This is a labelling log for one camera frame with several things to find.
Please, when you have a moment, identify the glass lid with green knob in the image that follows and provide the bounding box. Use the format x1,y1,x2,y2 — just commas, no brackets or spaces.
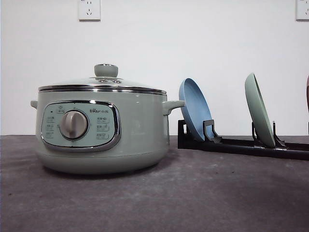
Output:
38,63,167,94

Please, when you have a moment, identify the green plate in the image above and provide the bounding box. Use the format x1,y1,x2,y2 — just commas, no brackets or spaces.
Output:
245,73,276,148

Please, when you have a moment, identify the blue plate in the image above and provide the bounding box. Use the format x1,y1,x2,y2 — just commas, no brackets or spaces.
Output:
179,78,213,141

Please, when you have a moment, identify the green electric steamer pot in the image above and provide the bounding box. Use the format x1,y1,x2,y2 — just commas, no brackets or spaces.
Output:
30,92,185,174

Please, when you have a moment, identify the black dish rack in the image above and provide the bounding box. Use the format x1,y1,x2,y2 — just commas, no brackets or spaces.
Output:
178,119,309,160

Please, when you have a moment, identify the dark red object at edge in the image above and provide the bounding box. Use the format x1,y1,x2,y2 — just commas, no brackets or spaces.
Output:
306,74,309,107

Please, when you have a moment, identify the white wall socket left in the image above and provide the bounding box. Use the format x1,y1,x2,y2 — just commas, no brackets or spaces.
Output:
77,0,101,23

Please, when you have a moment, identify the white wall socket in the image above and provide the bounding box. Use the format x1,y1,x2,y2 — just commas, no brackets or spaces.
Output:
77,0,101,23
294,0,309,23

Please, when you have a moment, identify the white wall socket right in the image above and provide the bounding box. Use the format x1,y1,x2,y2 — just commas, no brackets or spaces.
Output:
294,0,309,23

